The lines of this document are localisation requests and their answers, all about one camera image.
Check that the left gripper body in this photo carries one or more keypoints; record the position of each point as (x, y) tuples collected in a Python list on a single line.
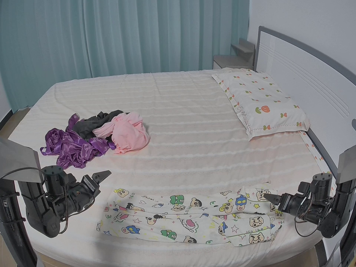
[(83, 196)]

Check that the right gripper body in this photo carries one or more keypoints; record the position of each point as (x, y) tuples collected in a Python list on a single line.
[(292, 204)]

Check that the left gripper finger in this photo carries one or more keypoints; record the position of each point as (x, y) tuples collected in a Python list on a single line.
[(101, 174), (103, 180)]

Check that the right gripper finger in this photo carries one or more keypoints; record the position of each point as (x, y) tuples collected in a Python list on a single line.
[(276, 204), (274, 198)]

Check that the white printed pyjama top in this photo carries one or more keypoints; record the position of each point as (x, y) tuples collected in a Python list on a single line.
[(180, 215)]

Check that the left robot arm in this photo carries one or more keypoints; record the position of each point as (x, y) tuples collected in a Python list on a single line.
[(16, 160)]

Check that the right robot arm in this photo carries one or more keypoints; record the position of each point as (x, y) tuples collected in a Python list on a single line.
[(333, 218)]

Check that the bed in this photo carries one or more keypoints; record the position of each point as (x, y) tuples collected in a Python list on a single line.
[(194, 107)]

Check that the purple satin garment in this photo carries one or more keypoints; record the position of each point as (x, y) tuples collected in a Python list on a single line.
[(69, 151)]

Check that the pink garment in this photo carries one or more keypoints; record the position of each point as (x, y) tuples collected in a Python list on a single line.
[(130, 135)]

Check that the dark grey garment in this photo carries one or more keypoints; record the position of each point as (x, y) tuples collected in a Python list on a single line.
[(86, 125)]

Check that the white printed pillowcase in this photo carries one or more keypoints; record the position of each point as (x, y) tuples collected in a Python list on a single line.
[(310, 143)]

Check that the white printed pillow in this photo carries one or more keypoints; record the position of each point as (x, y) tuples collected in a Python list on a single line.
[(258, 101)]

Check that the grey bedside table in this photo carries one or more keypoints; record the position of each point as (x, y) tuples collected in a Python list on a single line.
[(228, 61)]

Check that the blue-green curtain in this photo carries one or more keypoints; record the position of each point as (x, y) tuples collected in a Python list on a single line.
[(139, 24)]

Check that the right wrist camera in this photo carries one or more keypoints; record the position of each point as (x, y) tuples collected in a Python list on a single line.
[(304, 188)]

